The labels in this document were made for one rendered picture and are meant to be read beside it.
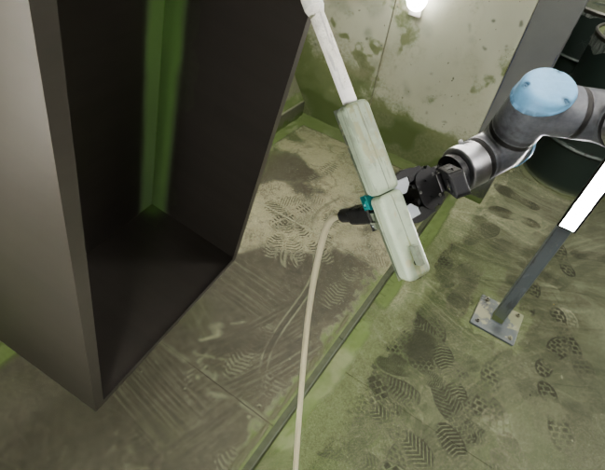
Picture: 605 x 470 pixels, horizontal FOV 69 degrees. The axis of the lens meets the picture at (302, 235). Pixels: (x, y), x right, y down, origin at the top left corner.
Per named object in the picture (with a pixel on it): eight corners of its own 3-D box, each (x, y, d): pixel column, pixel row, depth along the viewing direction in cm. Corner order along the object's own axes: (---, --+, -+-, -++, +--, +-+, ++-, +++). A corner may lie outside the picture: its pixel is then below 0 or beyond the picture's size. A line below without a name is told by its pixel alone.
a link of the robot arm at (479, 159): (498, 182, 82) (482, 132, 81) (478, 192, 81) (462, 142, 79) (464, 185, 91) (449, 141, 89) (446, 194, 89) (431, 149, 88)
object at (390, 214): (374, 263, 94) (440, 273, 73) (355, 272, 93) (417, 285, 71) (286, 40, 88) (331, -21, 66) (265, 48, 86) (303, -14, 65)
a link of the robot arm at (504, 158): (516, 104, 86) (492, 137, 95) (470, 127, 83) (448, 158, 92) (550, 139, 83) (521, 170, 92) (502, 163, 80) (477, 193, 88)
